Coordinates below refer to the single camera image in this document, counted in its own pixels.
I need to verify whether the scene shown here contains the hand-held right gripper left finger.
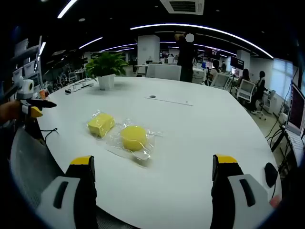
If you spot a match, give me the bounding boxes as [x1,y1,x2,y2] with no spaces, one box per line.
[35,155,98,229]

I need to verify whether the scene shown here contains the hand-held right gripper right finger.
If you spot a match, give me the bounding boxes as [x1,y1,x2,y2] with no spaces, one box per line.
[210,154,275,229]

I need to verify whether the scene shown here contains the square yellow sponge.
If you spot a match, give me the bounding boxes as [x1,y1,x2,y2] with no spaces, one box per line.
[87,113,116,138]

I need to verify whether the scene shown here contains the round yellow silicone block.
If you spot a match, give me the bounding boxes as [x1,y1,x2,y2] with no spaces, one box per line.
[120,125,150,152]

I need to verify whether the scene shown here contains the person's left hand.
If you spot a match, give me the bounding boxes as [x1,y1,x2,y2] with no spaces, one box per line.
[0,101,22,125]

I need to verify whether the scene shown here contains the person's right hand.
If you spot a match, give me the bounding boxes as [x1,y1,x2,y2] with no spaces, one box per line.
[269,195,282,208]

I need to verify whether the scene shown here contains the shelf with storage boxes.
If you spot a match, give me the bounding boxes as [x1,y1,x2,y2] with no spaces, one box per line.
[10,35,45,96]

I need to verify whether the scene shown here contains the grey mesh chair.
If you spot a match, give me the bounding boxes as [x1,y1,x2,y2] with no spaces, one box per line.
[9,128,65,215]

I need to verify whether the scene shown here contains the black computer mouse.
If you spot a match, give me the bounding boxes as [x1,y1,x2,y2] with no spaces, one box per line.
[264,162,278,188]

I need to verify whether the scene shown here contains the round yellow sponge in wrap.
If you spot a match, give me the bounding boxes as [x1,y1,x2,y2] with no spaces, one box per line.
[104,117,164,161]

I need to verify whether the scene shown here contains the clear plastic wrap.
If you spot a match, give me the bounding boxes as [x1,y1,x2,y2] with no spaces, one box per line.
[85,109,120,142]

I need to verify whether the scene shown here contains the green potted plant white pot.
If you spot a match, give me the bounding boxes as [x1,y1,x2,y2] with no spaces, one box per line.
[84,52,130,91]

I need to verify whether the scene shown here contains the short ceiling light strip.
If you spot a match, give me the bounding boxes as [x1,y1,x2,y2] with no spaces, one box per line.
[79,36,104,50]

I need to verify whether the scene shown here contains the white office chair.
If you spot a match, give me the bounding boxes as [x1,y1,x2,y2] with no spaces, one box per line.
[210,72,232,91]
[235,79,256,106]

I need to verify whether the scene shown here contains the open laptop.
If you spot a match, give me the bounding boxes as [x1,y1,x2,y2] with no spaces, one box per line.
[285,81,305,153]

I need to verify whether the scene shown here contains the white panel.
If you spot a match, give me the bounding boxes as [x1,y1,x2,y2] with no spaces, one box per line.
[145,63,183,82]

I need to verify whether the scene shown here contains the long curved ceiling light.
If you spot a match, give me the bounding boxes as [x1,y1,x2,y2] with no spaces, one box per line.
[130,23,275,59]

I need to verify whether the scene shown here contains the ceiling air conditioner vent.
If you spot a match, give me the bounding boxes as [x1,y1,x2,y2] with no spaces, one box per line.
[159,0,205,16]

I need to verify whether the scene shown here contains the thin black cable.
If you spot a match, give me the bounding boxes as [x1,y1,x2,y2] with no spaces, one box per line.
[39,127,59,144]

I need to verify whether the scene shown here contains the black mouse cable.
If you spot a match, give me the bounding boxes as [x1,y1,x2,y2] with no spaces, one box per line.
[271,167,286,200]

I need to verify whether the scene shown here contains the white table cable cover plate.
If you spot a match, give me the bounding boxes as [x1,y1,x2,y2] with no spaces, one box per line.
[144,94,194,107]

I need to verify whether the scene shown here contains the black hanging cable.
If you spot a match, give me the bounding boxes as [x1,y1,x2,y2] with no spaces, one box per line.
[265,69,300,144]

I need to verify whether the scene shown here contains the dark wall monitor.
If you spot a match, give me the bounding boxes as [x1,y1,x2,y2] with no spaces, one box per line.
[229,55,245,69]

